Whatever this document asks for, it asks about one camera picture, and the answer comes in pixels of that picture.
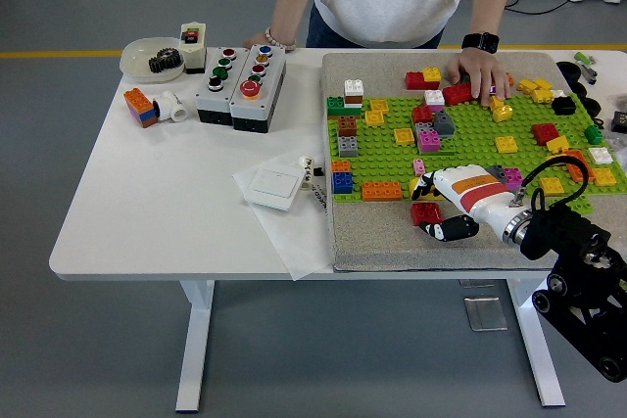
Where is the grey emergency-stop control box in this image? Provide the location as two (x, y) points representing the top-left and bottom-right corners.
(229, 43), (287, 135)

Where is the lime green plate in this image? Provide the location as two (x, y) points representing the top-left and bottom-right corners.
(561, 194), (596, 216)

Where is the beaded bracelet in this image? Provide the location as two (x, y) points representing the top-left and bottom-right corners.
(264, 27), (298, 53)

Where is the magenta brick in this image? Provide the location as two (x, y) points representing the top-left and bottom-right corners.
(504, 167), (525, 192)
(416, 129), (443, 155)

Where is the white labelled tube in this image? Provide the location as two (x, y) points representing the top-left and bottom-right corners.
(307, 183), (328, 214)

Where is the person's right hand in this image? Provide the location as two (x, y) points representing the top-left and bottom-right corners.
(243, 33), (275, 51)

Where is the person's left hand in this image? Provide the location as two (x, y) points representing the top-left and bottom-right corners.
(445, 49), (513, 107)

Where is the green baseplate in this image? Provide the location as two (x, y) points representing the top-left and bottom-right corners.
(326, 93), (617, 205)

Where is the red slope brick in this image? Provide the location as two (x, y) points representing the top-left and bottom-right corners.
(410, 201), (445, 228)

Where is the translucent plastic sheet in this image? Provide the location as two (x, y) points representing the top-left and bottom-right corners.
(231, 153), (335, 283)

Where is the white pipe tee fitting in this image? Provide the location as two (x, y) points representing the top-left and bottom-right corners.
(152, 90), (190, 124)

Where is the white wall switch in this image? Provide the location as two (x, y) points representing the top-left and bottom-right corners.
(243, 166), (305, 213)

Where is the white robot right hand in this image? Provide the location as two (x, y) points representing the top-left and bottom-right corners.
(410, 163), (528, 243)

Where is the white labelled cylinder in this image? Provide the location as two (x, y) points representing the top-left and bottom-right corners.
(298, 155), (315, 193)

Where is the black brick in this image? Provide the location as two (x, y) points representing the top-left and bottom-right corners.
(550, 95), (577, 117)

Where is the white plastic bowl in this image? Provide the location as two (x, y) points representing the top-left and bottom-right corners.
(120, 35), (187, 84)

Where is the dark grey slope brick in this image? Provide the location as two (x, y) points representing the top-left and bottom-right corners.
(432, 110), (458, 138)

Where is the black metal gear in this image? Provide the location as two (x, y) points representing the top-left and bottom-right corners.
(148, 47), (185, 77)

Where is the white and brown brick stack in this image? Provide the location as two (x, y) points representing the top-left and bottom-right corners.
(343, 78), (366, 110)

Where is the orange purple blue brick stack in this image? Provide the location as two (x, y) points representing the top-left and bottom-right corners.
(122, 87), (160, 129)

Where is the white table leg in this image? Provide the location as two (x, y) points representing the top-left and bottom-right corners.
(174, 280), (216, 413)
(506, 278), (567, 408)

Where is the black wristwatch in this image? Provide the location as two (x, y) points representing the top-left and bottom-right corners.
(460, 31), (501, 55)

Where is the clear plastic bag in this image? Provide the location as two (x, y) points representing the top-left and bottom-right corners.
(603, 131), (627, 179)

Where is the large yellow curved brick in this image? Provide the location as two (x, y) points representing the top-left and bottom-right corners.
(408, 173), (450, 202)

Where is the grey foam mat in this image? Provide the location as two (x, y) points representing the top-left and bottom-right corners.
(319, 51), (627, 274)

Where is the white red-green switch box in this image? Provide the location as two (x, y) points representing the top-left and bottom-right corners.
(177, 22), (208, 75)

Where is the long red brick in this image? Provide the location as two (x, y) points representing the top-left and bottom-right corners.
(442, 83), (474, 107)

